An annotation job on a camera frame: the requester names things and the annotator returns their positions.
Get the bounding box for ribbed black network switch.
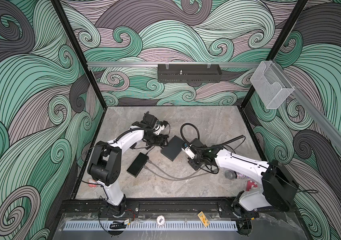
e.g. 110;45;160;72
127;153;149;178

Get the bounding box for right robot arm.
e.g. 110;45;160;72
182;136;318;212

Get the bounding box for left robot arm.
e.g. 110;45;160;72
87;112;169;213

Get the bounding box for pink white toy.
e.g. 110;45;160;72
246;180;258;192
87;179;98;188

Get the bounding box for yellow tag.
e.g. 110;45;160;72
198;211;210;228

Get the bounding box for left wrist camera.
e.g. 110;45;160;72
153;124;165;136

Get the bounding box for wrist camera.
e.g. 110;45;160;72
153;124;165;136
182;143;196;159

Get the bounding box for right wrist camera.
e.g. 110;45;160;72
182;143;196;159

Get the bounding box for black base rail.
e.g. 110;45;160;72
57;198;283;219

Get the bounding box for black wall tray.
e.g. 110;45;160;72
157;64;223;85

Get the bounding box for red yellow wire bundle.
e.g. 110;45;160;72
122;208;136;226

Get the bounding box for white slotted cable duct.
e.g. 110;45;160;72
63;221;238;232

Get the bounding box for clear acrylic wall holder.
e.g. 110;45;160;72
251;61;294;110

